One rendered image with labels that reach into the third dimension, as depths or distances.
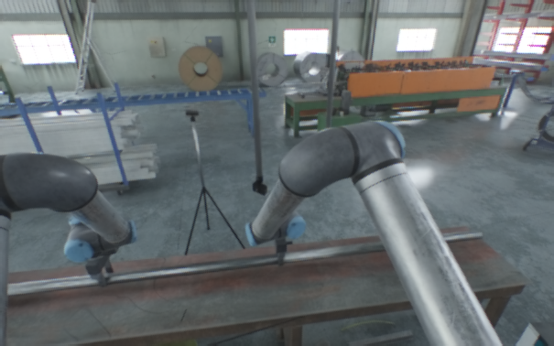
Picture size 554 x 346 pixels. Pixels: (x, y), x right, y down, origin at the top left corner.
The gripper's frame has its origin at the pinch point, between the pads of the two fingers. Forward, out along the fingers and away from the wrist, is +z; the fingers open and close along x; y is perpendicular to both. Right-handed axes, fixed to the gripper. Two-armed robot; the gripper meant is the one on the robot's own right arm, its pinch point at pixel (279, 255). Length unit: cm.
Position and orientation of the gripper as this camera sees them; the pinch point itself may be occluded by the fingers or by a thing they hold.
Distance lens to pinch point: 141.2
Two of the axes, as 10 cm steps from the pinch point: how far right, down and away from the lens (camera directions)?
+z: 0.1, 8.9, 4.5
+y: 9.9, -0.8, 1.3
